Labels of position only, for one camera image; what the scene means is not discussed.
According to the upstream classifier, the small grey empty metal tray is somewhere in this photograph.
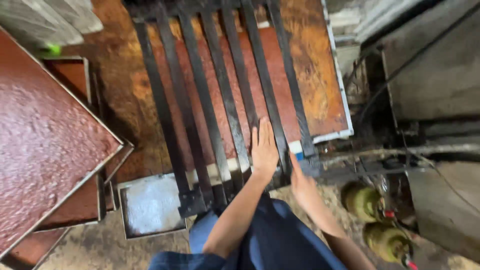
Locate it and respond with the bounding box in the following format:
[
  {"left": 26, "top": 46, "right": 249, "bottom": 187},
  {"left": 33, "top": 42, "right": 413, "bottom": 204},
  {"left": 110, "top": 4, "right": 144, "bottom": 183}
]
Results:
[{"left": 118, "top": 173, "right": 188, "bottom": 240}]

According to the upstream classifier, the empty brown metal tray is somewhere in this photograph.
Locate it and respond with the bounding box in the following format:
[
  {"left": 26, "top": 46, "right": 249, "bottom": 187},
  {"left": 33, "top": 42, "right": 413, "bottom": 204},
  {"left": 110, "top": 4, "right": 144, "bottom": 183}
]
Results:
[
  {"left": 34, "top": 139, "right": 135, "bottom": 232},
  {"left": 42, "top": 56, "right": 93, "bottom": 107},
  {"left": 0, "top": 226, "right": 71, "bottom": 270}
]

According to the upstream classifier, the tray filled with red-brown paste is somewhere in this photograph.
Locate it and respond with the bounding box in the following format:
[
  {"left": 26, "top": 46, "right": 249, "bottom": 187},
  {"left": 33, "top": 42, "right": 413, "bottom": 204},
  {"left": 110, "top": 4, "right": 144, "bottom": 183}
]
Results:
[{"left": 0, "top": 26, "right": 125, "bottom": 260}]

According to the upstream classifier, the person's blue clothing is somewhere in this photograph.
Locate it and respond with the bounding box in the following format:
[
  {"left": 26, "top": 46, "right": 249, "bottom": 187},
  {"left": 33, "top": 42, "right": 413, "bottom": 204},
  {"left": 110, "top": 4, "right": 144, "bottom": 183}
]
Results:
[{"left": 148, "top": 194, "right": 348, "bottom": 270}]

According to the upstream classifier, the person's left hand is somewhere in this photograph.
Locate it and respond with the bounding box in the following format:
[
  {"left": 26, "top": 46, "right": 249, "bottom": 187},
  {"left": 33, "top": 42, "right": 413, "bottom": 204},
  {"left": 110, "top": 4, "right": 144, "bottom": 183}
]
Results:
[{"left": 251, "top": 116, "right": 280, "bottom": 180}]

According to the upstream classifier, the black metal bar grate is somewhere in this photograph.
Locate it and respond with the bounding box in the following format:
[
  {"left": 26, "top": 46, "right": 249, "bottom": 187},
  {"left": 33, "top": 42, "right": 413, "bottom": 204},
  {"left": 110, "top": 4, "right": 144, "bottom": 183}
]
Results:
[{"left": 125, "top": 0, "right": 323, "bottom": 219}]

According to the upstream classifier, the person's right hand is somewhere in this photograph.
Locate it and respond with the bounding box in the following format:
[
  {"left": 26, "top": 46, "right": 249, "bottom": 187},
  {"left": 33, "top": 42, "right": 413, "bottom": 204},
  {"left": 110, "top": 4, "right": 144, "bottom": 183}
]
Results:
[{"left": 289, "top": 152, "right": 324, "bottom": 215}]

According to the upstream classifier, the black hose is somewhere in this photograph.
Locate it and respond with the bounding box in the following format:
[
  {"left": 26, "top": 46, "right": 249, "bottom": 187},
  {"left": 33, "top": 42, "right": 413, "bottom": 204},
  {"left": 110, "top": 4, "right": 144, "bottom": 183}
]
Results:
[{"left": 355, "top": 3, "right": 480, "bottom": 126}]

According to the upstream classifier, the large rusty white-rimmed tray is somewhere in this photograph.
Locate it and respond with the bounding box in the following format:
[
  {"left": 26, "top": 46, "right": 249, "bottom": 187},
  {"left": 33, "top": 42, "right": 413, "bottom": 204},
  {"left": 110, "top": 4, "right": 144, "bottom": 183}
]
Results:
[{"left": 62, "top": 0, "right": 355, "bottom": 185}]

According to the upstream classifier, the red-brown slab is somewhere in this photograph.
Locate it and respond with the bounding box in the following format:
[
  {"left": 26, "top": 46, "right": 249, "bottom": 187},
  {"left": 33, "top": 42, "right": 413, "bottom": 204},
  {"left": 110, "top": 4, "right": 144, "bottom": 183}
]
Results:
[{"left": 146, "top": 20, "right": 305, "bottom": 163}]

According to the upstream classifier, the grey corrugated sheet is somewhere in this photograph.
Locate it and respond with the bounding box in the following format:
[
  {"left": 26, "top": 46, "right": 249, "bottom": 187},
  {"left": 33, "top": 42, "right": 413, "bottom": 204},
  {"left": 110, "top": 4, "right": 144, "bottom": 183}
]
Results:
[{"left": 0, "top": 0, "right": 104, "bottom": 48}]

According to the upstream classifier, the green gas cylinder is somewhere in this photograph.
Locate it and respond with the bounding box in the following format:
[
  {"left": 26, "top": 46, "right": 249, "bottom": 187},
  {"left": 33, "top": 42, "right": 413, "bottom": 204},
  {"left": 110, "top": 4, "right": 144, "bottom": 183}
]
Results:
[
  {"left": 362, "top": 221, "right": 415, "bottom": 263},
  {"left": 340, "top": 181, "right": 386, "bottom": 224}
]

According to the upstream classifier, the grey concrete block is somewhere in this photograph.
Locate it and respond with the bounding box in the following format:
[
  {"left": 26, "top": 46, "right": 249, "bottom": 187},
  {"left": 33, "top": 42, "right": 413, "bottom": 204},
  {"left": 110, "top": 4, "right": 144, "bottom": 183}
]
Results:
[{"left": 380, "top": 0, "right": 480, "bottom": 121}]

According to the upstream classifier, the grey horizontal pipe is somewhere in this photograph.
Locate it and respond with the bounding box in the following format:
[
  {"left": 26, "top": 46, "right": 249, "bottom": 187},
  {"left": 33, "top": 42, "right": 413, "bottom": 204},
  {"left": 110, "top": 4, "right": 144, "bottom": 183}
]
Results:
[{"left": 322, "top": 143, "right": 480, "bottom": 166}]

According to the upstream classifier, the small green object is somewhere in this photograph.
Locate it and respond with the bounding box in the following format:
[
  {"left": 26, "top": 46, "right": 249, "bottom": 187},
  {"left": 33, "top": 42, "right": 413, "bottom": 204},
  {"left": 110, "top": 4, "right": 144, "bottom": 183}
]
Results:
[{"left": 44, "top": 44, "right": 63, "bottom": 58}]

